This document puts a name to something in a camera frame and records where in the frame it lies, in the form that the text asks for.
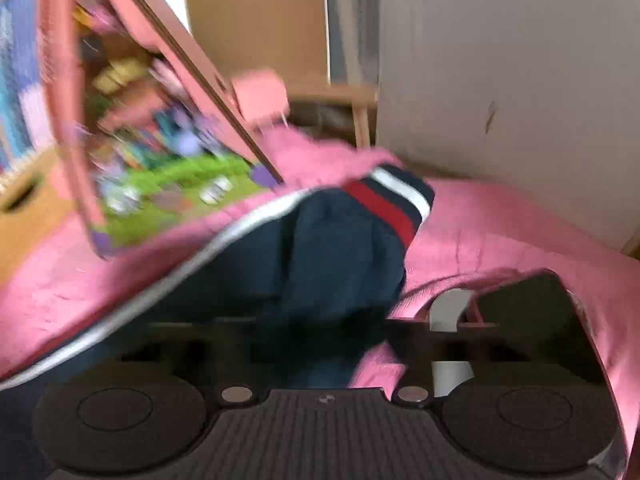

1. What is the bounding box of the navy white striped jacket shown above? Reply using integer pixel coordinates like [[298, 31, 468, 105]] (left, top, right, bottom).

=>
[[0, 162, 436, 480]]

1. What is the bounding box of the pink blanket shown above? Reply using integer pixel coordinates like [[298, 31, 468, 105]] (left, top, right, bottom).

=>
[[0, 125, 640, 480]]

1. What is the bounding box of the brown board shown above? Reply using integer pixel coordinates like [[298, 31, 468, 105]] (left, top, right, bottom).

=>
[[170, 0, 332, 92]]

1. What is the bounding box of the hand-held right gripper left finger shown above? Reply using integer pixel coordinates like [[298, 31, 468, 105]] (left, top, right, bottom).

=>
[[120, 316, 262, 406]]

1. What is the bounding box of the wooden stool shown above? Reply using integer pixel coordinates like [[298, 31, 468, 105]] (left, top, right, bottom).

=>
[[285, 82, 379, 149]]

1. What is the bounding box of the wooden drawer cabinet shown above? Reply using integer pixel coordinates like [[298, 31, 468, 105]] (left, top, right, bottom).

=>
[[0, 145, 66, 281]]

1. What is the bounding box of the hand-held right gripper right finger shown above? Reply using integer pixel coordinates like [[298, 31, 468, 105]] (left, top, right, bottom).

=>
[[389, 269, 603, 407]]

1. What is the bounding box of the row of colourful books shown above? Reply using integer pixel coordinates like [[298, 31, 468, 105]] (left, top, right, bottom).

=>
[[0, 0, 57, 176]]

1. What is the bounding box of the pink toy dollhouse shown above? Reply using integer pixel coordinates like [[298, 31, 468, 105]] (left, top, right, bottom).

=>
[[30, 0, 292, 262]]

